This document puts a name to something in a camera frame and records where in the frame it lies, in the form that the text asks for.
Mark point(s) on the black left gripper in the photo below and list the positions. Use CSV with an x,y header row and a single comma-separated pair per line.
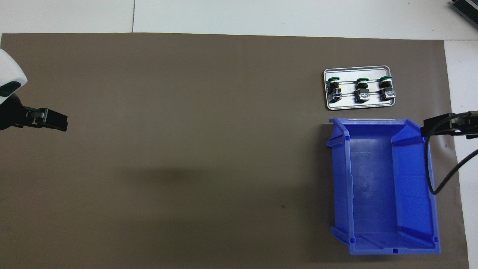
x,y
8,112

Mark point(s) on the green push button switch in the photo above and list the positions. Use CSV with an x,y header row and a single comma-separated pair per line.
x,y
362,91
334,90
387,89

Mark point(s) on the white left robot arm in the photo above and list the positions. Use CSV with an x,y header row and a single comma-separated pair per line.
x,y
9,69

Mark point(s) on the blue plastic storage bin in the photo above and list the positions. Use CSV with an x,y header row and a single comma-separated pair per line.
x,y
373,186

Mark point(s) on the thin metal rod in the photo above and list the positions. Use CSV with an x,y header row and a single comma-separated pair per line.
x,y
349,95
349,80

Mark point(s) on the silver metal tray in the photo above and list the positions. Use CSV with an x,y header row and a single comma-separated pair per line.
x,y
347,86

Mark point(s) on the brown table mat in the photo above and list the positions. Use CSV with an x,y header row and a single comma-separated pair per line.
x,y
186,112

